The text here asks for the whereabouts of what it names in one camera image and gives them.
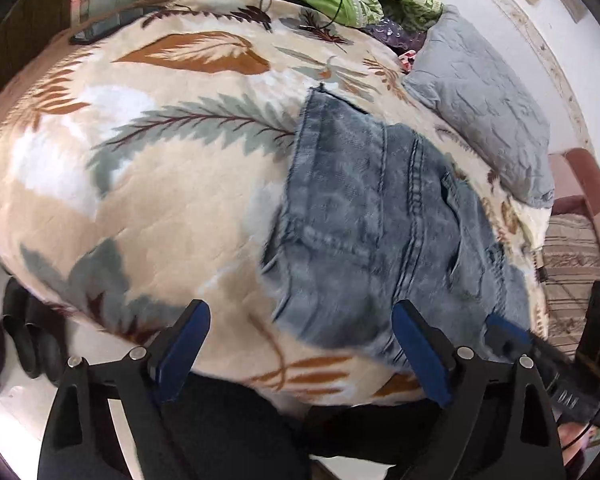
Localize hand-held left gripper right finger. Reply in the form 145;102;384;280
391;299;566;480

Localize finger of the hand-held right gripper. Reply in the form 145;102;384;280
485;312;556;376

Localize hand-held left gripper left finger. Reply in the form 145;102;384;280
37;299;212;480

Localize grey denim pants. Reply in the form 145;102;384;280
260;85;536;376

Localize person's right hand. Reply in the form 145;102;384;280
557;420;593;468

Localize person's legs in dark clothing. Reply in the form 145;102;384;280
170;370;486;480

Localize white floral cloth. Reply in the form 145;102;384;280
522;195;551;251

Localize leaf print blanket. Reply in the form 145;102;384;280
0;0;551;406

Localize grey quilted pillow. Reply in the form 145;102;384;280
405;5;556;208

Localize purple cloth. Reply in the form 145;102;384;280
362;15;431;58

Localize black phone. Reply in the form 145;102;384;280
69;22;126;45

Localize wooden door with glass pane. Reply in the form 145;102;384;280
0;0;181;126

